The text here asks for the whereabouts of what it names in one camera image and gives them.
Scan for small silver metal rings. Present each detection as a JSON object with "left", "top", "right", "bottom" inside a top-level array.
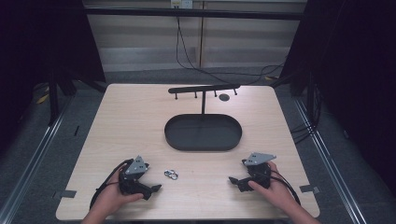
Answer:
[{"left": 163, "top": 169, "right": 179, "bottom": 181}]

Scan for left hand-held gripper cable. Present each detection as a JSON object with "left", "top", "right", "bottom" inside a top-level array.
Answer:
[{"left": 89, "top": 158, "right": 134, "bottom": 210}]

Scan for grey tape strip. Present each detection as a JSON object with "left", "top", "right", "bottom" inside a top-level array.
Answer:
[
  {"left": 299, "top": 184, "right": 321, "bottom": 194},
  {"left": 51, "top": 189, "right": 78, "bottom": 201}
]

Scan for dark curtain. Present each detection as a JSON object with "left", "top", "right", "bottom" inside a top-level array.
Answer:
[
  {"left": 278, "top": 0, "right": 396, "bottom": 200},
  {"left": 0, "top": 0, "right": 107, "bottom": 153}
]

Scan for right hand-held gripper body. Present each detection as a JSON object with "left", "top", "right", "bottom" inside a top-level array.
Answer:
[{"left": 236, "top": 151, "right": 277, "bottom": 193}]

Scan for white wall socket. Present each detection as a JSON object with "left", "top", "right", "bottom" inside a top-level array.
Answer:
[{"left": 170, "top": 0, "right": 194, "bottom": 9}]

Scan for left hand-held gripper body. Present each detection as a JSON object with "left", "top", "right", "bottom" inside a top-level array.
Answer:
[{"left": 118, "top": 155, "right": 154, "bottom": 201}]

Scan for black metal stand leg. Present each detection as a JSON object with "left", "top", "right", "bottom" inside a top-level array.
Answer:
[{"left": 47, "top": 73, "right": 61, "bottom": 127}]

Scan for black jewelry stand with tray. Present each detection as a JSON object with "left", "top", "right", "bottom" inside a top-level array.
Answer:
[{"left": 163, "top": 83, "right": 244, "bottom": 153}]

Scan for black wall cable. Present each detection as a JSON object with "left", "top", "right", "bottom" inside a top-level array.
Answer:
[{"left": 175, "top": 15, "right": 288, "bottom": 86}]

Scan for yellow floor tape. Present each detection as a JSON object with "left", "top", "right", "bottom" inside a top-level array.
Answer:
[{"left": 35, "top": 86, "right": 50, "bottom": 105}]

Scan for bundle of black floor cables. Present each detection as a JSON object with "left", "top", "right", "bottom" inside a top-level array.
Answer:
[{"left": 290, "top": 83, "right": 323, "bottom": 146}]

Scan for right hand-held gripper cable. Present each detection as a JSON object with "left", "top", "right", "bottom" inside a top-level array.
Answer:
[{"left": 269, "top": 169, "right": 303, "bottom": 207}]

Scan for person's left hand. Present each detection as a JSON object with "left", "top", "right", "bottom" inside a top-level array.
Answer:
[{"left": 91, "top": 172, "right": 145, "bottom": 217}]

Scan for person's right hand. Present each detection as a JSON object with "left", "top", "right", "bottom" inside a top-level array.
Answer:
[{"left": 247, "top": 161, "right": 301, "bottom": 213}]

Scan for metal floor rail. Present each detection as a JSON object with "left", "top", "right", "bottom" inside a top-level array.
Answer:
[
  {"left": 292, "top": 98, "right": 369, "bottom": 224},
  {"left": 0, "top": 94, "right": 75, "bottom": 224}
]

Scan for black horizontal frame bar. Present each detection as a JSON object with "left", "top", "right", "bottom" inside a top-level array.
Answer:
[{"left": 83, "top": 7, "right": 305, "bottom": 21}]

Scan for hand-held gripper cable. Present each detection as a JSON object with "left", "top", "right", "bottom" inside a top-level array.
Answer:
[
  {"left": 269, "top": 169, "right": 303, "bottom": 207},
  {"left": 89, "top": 158, "right": 134, "bottom": 210}
]

